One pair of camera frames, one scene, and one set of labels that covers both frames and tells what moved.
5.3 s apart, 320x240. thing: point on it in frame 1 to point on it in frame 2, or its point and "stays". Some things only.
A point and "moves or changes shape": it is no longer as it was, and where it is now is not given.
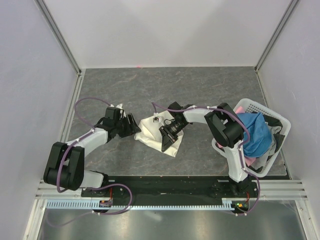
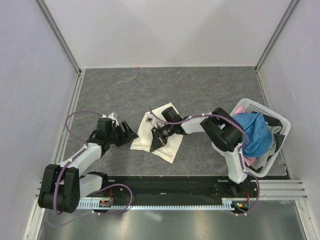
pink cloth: (248, 161) stays
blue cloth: (260, 137) stays
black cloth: (279, 138) stays
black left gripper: (131, 128) to (125, 137)
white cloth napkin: (148, 132) moves or changes shape
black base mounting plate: (201, 188) stays
